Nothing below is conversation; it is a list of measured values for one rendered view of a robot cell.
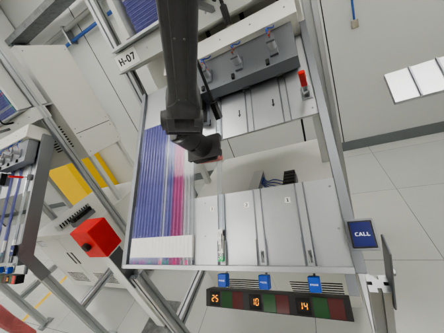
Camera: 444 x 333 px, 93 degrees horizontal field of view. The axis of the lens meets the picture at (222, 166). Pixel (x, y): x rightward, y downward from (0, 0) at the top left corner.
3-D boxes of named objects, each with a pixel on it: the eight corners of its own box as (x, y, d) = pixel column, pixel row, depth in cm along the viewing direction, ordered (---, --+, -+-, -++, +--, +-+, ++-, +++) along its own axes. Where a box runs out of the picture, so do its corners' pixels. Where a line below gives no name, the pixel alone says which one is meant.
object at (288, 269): (353, 270, 47) (355, 274, 41) (139, 266, 75) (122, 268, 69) (352, 263, 47) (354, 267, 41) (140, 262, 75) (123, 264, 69)
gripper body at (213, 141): (191, 143, 63) (175, 133, 56) (222, 135, 58) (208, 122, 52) (191, 164, 61) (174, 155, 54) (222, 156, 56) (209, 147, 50)
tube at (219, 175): (224, 261, 56) (222, 261, 55) (220, 261, 56) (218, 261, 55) (220, 102, 74) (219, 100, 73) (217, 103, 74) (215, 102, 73)
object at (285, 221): (353, 265, 45) (353, 266, 42) (134, 263, 73) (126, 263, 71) (333, 180, 52) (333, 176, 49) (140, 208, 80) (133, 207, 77)
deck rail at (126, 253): (139, 266, 75) (125, 268, 70) (135, 266, 76) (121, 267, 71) (156, 100, 100) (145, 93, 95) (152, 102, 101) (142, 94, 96)
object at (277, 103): (320, 121, 60) (318, 111, 56) (149, 165, 88) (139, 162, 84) (301, 37, 72) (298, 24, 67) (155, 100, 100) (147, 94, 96)
